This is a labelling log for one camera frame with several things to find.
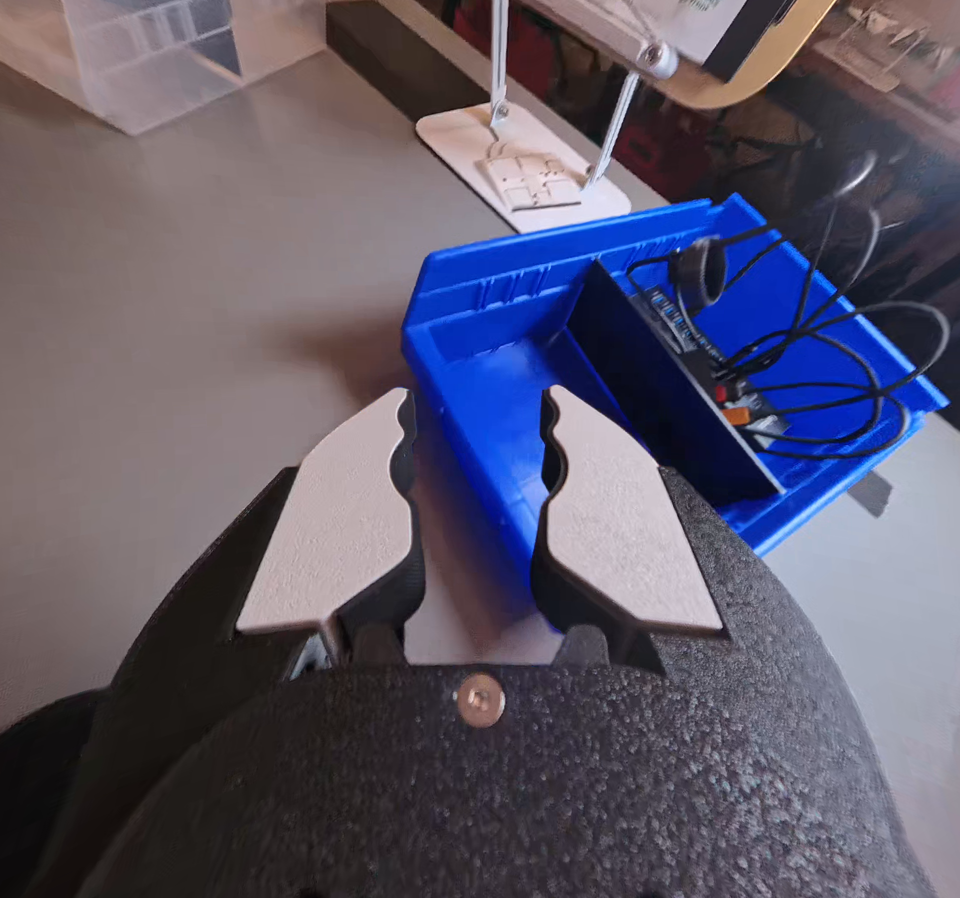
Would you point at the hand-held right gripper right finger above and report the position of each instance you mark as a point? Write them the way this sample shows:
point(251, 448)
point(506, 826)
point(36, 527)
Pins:
point(622, 538)

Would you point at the black usb hub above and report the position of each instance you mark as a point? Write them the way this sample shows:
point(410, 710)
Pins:
point(697, 346)

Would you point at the clear plastic bin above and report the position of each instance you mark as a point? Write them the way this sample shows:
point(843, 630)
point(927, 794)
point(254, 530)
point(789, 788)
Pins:
point(150, 50)

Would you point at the black divider panel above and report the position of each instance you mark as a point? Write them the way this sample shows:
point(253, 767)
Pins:
point(645, 403)
point(221, 50)

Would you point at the white document stand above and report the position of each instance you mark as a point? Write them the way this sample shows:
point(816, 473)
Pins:
point(465, 132)

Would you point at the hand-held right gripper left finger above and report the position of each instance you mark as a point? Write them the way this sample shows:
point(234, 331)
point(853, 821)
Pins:
point(337, 530)

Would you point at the blue plastic bin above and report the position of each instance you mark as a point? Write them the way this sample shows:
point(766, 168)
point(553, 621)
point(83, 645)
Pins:
point(480, 388)

